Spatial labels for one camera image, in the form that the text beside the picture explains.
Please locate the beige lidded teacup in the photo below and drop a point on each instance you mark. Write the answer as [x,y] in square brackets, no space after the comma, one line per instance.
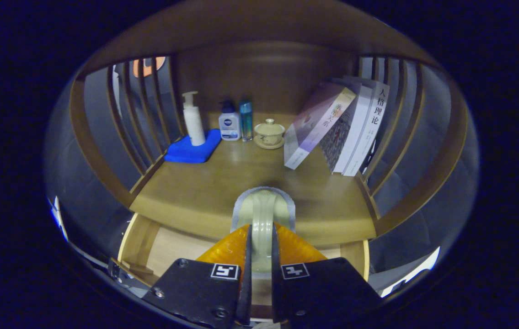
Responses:
[269,132]

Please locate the blue folded cloth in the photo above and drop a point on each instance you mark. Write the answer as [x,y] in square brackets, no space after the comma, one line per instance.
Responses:
[186,153]

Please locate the teal slim bottle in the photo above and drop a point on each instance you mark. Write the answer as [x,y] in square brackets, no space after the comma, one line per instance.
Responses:
[246,121]

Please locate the white pump bottle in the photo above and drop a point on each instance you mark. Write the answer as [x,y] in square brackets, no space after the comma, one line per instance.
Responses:
[194,125]

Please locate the curved wooden drawer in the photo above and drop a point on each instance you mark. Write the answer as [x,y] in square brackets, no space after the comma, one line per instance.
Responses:
[172,249]

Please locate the dark patterned book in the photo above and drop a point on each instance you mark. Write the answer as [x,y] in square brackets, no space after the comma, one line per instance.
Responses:
[339,137]

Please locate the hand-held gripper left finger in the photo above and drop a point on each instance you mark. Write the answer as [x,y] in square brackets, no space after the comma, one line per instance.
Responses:
[246,283]

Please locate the wooden cabinet with slatted shelf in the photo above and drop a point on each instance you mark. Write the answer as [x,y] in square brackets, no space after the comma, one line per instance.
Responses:
[259,68]

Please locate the white book black lettering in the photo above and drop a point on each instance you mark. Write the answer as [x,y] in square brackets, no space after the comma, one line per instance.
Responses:
[373,119]

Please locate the wooden countertop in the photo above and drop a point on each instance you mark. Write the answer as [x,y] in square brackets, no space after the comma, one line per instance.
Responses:
[195,192]

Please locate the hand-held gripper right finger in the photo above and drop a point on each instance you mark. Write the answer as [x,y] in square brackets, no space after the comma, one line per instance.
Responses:
[276,292]

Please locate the purple white book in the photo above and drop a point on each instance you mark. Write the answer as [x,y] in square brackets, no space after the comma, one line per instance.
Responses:
[314,128]

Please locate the plain white book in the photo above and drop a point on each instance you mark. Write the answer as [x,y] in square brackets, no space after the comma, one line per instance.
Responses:
[355,132]

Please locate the white lotion bottle blue cap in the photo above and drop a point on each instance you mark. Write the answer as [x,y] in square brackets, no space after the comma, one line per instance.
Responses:
[229,128]

